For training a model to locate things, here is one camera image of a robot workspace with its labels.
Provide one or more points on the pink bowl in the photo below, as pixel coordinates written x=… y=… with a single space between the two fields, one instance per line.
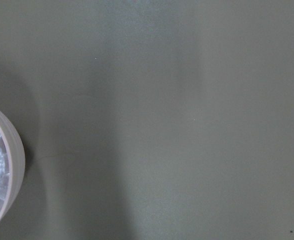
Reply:
x=16 y=162

